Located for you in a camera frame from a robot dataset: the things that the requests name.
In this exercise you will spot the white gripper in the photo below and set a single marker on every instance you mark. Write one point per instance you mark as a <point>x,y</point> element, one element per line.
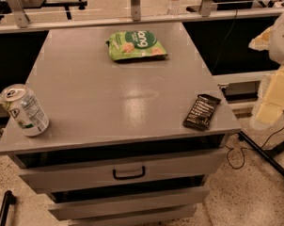
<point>282,42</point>

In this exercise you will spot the green rice chip bag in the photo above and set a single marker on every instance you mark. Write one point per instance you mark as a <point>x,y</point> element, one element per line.
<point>134,44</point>

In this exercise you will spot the dark chocolate bar wrapper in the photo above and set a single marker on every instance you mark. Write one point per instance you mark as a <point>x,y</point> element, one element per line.
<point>200,115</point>

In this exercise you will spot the black tripod leg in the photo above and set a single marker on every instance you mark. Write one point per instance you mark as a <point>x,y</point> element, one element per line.
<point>267,155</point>

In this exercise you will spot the grey drawer cabinet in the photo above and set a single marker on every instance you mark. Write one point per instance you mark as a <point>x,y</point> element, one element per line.
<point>107,116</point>

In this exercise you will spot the white green soda can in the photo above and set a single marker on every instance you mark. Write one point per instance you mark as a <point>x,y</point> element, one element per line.
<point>23,106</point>

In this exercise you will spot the grey metal railing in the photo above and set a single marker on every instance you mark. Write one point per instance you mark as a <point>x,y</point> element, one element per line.
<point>111,12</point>

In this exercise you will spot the black pole lower left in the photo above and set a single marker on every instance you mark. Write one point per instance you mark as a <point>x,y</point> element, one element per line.
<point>8,200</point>

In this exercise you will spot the black drawer handle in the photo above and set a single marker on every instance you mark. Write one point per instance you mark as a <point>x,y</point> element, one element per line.
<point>121,175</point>

